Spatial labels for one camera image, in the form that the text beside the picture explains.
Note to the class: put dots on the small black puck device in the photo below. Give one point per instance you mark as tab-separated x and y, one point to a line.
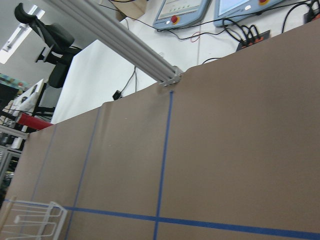
117	95

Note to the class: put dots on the blue teach pendant tablet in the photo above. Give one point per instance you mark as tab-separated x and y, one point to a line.
180	13

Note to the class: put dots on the black orange usb hub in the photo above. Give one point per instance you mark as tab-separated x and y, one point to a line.
254	40

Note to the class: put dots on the black office chair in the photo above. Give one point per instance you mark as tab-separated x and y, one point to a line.
59	51

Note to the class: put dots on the red cylinder tube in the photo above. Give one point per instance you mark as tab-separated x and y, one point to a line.
32	122

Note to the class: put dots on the aluminium frame post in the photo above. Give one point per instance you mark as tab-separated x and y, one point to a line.
121	40

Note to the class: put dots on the white wire cup holder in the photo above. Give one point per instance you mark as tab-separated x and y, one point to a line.
29	220

